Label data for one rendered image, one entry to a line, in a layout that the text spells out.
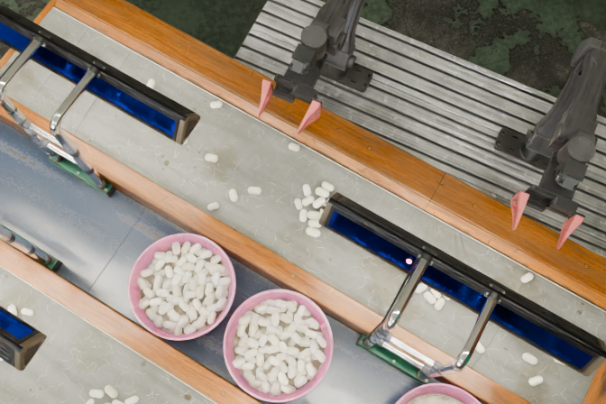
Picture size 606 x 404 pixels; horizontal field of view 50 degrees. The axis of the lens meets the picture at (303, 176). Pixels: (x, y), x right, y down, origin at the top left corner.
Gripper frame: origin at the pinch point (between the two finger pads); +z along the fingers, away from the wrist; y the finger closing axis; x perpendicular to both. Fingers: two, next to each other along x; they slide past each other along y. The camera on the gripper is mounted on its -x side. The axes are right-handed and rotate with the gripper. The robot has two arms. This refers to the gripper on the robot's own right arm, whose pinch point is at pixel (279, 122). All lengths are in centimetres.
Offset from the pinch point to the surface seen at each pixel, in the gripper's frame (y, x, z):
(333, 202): 18.7, -4.1, 13.0
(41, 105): -69, 33, 11
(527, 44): 55, 109, -118
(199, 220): -12.9, 30.5, 22.2
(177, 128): -19.1, -1.4, 11.6
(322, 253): 19.2, 33.0, 16.0
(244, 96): -18.5, 30.9, -14.3
